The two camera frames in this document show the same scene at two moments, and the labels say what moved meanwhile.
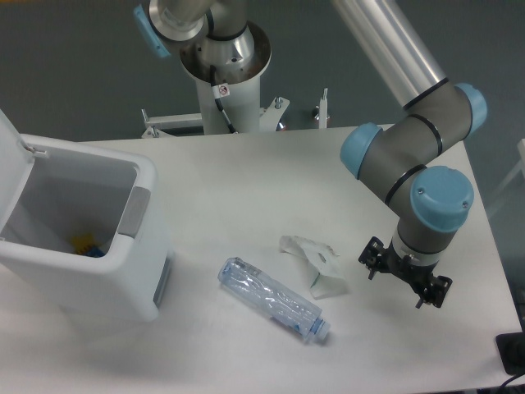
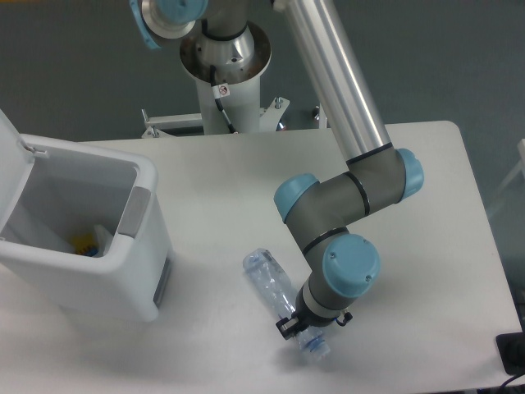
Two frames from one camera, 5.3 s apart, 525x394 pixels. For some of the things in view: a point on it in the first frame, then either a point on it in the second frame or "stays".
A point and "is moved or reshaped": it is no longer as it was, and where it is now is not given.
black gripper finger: x=372 y=255 to x=288 y=327
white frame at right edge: x=520 y=167 stays
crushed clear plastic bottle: x=278 y=301 is moved or reshaped
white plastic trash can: x=82 y=223 stays
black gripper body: x=417 y=276 to x=303 y=319
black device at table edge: x=511 y=348 stays
